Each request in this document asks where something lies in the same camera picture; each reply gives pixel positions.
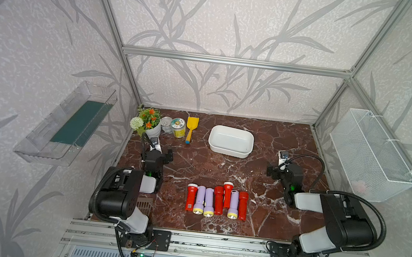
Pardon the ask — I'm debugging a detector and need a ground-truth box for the pink object in basket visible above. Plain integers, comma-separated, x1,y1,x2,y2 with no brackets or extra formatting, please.
351,180,368,196

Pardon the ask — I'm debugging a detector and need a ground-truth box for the yellow toy shovel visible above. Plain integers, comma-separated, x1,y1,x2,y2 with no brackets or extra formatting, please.
185,117,199,144

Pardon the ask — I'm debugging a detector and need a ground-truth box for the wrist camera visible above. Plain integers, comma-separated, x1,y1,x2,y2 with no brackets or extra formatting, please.
277,150,289,167
150,137,162,153

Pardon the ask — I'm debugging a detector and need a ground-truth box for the white wire mesh basket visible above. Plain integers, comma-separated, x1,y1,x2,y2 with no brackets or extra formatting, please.
330,108,412,203

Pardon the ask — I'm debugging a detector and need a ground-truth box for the red flashlight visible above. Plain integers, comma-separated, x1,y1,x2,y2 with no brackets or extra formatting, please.
238,192,249,221
223,182,234,209
185,183,199,211
214,186,224,216

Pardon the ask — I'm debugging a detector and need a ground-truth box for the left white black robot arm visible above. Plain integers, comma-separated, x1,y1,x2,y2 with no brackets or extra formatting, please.
88,149,173,248

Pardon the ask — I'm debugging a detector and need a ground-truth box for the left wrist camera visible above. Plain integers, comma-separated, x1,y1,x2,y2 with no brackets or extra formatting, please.
150,137,162,153

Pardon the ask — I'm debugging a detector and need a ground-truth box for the purple flashlight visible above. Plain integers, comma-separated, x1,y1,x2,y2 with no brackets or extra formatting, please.
227,190,240,219
203,188,214,217
193,186,206,215

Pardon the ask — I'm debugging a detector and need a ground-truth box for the clear plastic wall shelf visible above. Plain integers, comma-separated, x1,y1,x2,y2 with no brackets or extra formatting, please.
14,81,118,167

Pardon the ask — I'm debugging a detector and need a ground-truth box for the potted orange flower plant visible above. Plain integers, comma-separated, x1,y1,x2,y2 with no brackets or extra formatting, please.
129,105,162,138

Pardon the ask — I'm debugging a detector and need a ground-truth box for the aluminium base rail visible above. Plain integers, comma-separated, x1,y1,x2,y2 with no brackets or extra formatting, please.
60,220,370,257

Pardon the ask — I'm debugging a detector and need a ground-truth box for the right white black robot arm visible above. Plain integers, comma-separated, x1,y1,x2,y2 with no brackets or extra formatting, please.
266,162,387,257

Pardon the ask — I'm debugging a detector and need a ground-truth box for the silver tin can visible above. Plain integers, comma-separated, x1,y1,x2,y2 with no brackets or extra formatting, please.
160,116,173,134

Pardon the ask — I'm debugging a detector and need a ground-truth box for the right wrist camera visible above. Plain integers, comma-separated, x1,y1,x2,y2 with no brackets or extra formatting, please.
277,150,289,167

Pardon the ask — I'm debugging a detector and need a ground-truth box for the green yellow labelled can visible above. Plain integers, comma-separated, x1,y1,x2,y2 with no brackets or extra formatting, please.
171,118,186,138

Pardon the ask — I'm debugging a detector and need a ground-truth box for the white plastic storage box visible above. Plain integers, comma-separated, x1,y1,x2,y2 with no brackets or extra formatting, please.
208,125,254,159

